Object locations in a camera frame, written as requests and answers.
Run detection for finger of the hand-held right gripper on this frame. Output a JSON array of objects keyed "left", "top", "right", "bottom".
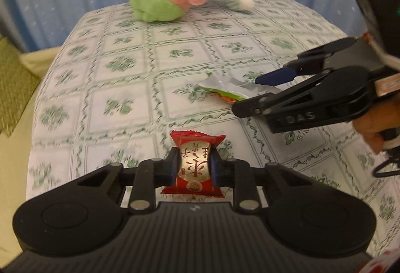
[
  {"left": 232, "top": 71, "right": 326, "bottom": 119},
  {"left": 254, "top": 37, "right": 357, "bottom": 85}
]

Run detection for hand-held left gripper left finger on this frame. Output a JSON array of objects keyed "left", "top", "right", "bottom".
[{"left": 75, "top": 146, "right": 179, "bottom": 215}]

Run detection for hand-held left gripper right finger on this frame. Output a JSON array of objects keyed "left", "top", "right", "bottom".
[{"left": 209, "top": 148, "right": 311, "bottom": 215}]

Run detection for red gold-label snack packet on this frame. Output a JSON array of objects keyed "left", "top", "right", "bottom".
[{"left": 160, "top": 130, "right": 226, "bottom": 199}]

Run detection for green silver snack packet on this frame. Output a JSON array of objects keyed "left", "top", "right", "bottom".
[{"left": 197, "top": 73, "right": 282, "bottom": 103}]

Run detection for person's right hand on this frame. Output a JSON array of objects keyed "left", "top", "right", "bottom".
[{"left": 353, "top": 100, "right": 400, "bottom": 155}]

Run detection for green floral tablecloth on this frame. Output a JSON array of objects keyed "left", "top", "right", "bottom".
[{"left": 26, "top": 0, "right": 400, "bottom": 258}]

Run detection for red white printed cloth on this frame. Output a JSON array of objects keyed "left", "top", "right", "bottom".
[{"left": 359, "top": 248, "right": 400, "bottom": 273}]

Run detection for green zigzag pillow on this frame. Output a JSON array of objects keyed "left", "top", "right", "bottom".
[{"left": 0, "top": 37, "right": 41, "bottom": 136}]

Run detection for black cable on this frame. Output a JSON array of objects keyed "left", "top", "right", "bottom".
[{"left": 372, "top": 157, "right": 400, "bottom": 178}]

